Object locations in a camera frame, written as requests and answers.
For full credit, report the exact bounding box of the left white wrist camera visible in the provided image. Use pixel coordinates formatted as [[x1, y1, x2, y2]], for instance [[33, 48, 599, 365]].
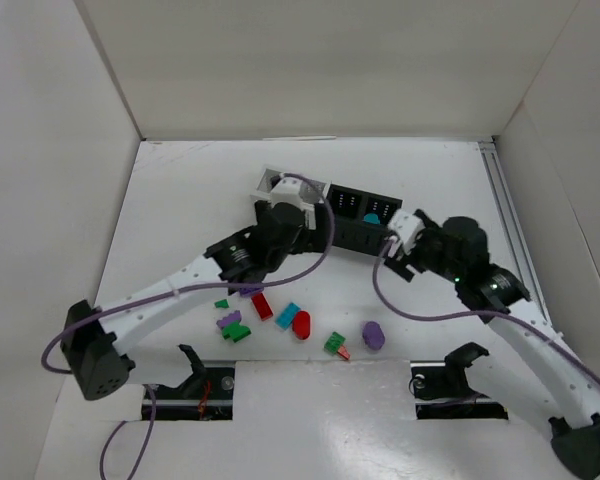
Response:
[[269, 174, 316, 210]]

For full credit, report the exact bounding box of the black double container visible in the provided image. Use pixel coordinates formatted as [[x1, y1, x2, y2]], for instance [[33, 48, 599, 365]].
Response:
[[327, 184, 403, 256]]

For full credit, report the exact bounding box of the teal round lego piece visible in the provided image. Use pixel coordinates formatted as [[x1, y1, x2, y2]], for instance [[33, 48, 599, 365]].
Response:
[[363, 213, 381, 225]]

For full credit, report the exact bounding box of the red rectangular lego brick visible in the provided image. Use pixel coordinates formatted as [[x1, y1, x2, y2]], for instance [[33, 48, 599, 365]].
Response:
[[251, 293, 274, 321]]

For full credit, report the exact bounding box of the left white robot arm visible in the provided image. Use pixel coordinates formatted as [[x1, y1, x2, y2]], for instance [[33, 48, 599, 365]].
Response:
[[60, 202, 335, 401]]

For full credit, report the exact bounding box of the red oval lego piece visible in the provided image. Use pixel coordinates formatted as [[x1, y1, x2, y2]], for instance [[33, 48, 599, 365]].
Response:
[[292, 310, 311, 341]]

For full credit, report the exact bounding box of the blue rectangular lego brick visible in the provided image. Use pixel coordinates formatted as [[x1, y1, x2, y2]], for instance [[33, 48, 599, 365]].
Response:
[[275, 302, 301, 330]]

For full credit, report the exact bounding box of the small red lego piece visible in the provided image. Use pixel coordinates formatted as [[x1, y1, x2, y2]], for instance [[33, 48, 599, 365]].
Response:
[[335, 345, 350, 361]]

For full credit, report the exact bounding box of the green notched lego brick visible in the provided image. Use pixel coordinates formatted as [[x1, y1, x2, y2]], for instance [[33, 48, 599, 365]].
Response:
[[221, 322, 251, 343]]

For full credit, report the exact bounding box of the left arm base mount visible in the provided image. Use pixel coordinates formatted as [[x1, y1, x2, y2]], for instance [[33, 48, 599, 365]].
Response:
[[141, 344, 236, 422]]

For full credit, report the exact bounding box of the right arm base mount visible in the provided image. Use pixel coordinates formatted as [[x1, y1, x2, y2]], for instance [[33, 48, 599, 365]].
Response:
[[408, 342, 509, 420]]

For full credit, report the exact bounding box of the green square lego brick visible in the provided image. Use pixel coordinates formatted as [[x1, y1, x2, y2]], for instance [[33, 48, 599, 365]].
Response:
[[324, 332, 345, 355]]

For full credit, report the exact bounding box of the purple cable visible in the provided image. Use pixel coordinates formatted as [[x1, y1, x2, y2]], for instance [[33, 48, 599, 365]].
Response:
[[371, 237, 600, 406], [40, 172, 337, 480]]

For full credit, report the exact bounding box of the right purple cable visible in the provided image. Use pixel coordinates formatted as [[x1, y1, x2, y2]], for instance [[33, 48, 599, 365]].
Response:
[[371, 237, 600, 406]]

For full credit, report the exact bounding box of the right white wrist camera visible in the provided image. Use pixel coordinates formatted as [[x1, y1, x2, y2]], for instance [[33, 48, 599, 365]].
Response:
[[387, 209, 424, 253]]

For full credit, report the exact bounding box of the purple studded lego brick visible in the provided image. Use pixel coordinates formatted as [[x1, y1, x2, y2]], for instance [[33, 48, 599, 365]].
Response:
[[216, 310, 242, 330]]

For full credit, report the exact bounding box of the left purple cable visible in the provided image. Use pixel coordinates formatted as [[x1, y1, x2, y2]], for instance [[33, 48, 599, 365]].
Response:
[[40, 172, 337, 480]]

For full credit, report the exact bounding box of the purple oval lego piece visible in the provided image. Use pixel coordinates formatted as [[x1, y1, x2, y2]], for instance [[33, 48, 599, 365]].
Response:
[[362, 321, 386, 351]]

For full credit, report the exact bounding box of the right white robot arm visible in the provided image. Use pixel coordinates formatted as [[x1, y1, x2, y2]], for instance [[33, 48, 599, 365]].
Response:
[[374, 210, 600, 479]]

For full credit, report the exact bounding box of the white double container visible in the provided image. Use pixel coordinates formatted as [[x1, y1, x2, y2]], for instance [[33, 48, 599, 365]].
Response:
[[250, 165, 323, 230]]

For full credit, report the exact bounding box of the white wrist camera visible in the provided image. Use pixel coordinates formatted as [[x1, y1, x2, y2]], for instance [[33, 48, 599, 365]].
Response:
[[269, 174, 316, 210], [387, 209, 424, 253]]

